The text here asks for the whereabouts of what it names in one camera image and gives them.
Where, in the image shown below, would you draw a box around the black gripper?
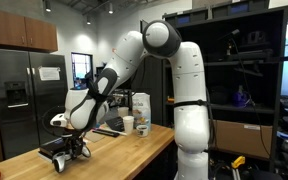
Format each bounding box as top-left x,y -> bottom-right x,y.
61,132 -> 86,162

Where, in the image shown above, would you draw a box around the silver game controller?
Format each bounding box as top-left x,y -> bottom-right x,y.
51,145 -> 93,174

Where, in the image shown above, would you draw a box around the black box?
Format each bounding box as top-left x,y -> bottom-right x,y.
37,136 -> 69,163

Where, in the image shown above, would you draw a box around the brown cardboard box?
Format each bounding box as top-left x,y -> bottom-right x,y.
215,119 -> 274,160

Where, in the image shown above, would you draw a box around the brown cardboard piece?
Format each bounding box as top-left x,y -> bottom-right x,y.
84,130 -> 106,144

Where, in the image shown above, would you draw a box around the black remote control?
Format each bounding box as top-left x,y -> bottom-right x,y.
92,128 -> 120,138

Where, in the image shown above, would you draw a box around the white marker pen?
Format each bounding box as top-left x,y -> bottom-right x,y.
112,129 -> 128,137

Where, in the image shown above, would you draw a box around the black notebook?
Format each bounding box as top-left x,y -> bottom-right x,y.
104,115 -> 125,133

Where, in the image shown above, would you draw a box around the white plastic cup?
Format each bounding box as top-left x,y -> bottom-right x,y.
117,106 -> 131,119

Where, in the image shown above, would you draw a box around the stainless steel refrigerator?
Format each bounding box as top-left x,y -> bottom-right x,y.
0,47 -> 73,160

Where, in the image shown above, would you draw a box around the white ceramic mug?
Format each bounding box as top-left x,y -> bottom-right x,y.
135,124 -> 150,138

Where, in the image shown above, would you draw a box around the white paper bag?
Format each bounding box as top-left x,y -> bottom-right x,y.
131,92 -> 153,132

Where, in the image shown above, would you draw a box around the white paper sheet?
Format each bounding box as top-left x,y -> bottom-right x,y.
37,65 -> 62,82

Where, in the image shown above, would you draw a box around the glass panel door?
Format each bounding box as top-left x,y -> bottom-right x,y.
70,51 -> 95,91

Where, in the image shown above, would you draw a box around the purple spray bottle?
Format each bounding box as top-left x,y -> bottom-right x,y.
231,84 -> 252,109

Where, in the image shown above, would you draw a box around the black shelving unit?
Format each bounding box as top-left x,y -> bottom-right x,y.
161,5 -> 288,173

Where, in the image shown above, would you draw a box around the wooden wall cabinets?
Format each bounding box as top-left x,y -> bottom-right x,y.
0,6 -> 59,53

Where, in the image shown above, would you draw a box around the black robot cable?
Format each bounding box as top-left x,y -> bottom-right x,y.
172,94 -> 217,149

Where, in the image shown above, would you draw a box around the yellow handled tool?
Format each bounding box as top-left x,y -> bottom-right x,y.
230,155 -> 247,170

